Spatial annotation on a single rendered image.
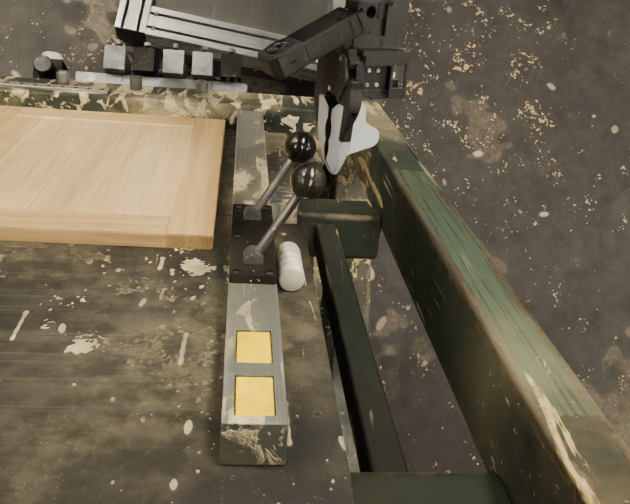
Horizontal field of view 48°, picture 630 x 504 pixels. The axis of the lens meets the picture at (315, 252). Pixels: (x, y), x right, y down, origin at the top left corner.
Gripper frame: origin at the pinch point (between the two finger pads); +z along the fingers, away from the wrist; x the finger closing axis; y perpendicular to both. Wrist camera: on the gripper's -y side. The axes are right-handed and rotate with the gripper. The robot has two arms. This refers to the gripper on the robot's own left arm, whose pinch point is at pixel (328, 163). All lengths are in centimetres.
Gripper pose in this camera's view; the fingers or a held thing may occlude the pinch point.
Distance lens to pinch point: 84.4
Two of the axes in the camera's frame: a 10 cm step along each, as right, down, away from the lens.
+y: 9.0, -1.0, 4.2
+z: -0.9, 9.0, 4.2
